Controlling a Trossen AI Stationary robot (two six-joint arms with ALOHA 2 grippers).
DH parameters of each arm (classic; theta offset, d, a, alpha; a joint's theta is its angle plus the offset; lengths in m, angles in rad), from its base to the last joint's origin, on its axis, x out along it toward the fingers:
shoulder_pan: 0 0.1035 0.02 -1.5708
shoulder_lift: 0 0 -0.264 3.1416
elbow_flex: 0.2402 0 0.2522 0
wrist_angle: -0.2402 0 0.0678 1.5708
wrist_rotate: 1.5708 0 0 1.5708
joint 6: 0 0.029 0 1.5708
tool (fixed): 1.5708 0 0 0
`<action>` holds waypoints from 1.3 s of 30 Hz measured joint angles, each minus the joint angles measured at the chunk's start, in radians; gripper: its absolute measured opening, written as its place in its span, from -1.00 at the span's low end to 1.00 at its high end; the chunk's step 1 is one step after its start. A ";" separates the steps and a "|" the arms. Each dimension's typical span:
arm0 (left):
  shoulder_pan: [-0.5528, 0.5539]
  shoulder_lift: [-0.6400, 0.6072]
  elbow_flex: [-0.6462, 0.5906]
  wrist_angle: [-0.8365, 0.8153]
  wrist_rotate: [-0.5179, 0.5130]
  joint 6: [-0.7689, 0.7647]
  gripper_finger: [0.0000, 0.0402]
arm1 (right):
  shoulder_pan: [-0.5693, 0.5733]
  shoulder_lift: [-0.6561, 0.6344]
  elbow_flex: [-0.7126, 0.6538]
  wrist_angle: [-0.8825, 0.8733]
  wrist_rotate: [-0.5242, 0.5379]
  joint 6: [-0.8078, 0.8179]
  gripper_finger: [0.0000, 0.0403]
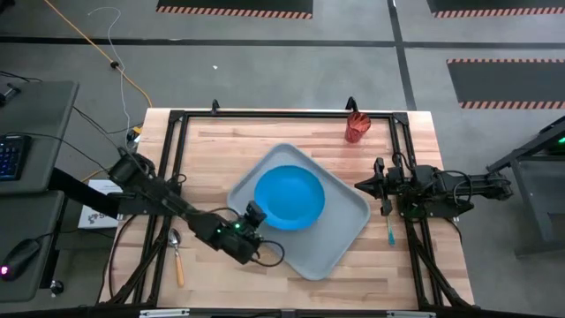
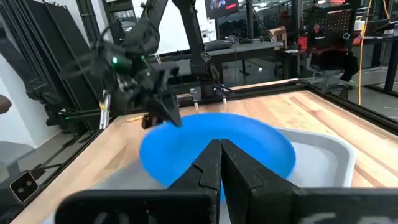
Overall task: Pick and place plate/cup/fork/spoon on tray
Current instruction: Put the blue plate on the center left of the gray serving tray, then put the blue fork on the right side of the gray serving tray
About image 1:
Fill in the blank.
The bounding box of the small black desk device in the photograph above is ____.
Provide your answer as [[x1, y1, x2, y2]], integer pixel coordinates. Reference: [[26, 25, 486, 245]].
[[0, 83, 21, 107]]

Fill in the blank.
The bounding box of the red-orange faceted cup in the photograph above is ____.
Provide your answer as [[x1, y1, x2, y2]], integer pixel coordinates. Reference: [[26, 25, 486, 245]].
[[343, 110, 372, 144]]

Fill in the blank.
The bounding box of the white floor cable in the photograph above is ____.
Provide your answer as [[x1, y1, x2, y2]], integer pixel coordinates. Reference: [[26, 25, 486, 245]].
[[87, 6, 133, 133]]

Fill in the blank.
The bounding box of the grey side desk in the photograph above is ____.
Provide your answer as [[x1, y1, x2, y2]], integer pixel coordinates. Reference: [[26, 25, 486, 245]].
[[0, 80, 79, 304]]

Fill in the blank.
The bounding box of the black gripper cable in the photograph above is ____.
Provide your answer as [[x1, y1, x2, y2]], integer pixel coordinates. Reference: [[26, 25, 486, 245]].
[[391, 151, 416, 173], [252, 239, 286, 269]]

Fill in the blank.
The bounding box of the grey neighbouring workstation stand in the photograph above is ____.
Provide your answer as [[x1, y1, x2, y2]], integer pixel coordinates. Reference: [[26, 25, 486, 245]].
[[486, 115, 565, 257]]

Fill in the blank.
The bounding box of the blue round plate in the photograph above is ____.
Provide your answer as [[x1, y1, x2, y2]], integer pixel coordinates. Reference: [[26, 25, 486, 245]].
[[253, 164, 327, 231]]

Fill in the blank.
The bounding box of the black hazard-striped floor mat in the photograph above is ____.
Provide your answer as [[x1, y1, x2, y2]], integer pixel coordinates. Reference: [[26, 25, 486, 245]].
[[426, 0, 565, 19], [446, 58, 565, 110], [155, 0, 313, 20]]

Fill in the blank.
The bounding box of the orange floor cable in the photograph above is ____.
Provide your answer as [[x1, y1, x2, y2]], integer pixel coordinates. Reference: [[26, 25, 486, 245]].
[[42, 0, 154, 182]]

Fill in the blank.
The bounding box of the black computer mouse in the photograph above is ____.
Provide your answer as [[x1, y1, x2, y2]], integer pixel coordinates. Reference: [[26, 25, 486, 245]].
[[0, 238, 41, 283]]

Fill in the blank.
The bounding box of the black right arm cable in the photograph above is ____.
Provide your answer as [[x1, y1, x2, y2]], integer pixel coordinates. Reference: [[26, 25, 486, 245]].
[[441, 170, 474, 208]]

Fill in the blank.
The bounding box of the white printed box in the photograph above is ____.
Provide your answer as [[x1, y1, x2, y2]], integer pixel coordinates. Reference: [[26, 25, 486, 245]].
[[77, 178, 124, 230]]

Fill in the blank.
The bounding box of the steel spoon wooden handle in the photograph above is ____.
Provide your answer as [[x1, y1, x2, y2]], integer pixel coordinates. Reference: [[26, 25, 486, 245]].
[[167, 228, 185, 289]]

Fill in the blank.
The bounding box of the black aluminium rig frame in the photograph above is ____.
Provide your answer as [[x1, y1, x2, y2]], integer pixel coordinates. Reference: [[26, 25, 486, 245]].
[[100, 95, 476, 313]]

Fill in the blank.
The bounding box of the silver metal bracket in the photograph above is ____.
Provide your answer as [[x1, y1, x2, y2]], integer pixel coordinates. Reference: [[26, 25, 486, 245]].
[[139, 308, 191, 318], [387, 310, 436, 318]]

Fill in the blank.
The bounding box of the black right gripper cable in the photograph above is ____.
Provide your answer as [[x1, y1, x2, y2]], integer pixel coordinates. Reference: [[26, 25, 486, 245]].
[[391, 151, 416, 173]]

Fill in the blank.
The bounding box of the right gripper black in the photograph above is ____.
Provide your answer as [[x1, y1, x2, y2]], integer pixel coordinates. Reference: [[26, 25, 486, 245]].
[[354, 156, 418, 218]]

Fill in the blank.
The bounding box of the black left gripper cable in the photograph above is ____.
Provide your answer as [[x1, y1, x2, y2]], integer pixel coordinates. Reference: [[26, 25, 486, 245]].
[[252, 239, 286, 269]]

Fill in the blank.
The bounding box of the grey plastic tray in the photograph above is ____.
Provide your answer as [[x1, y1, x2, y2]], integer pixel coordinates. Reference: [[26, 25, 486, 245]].
[[226, 141, 372, 282]]

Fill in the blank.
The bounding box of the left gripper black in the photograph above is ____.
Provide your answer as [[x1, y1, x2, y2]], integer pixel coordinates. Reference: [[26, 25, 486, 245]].
[[193, 201, 268, 266]]

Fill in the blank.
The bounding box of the black backlit keyboard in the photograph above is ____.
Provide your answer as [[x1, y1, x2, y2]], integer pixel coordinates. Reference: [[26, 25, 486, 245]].
[[0, 134, 32, 182]]

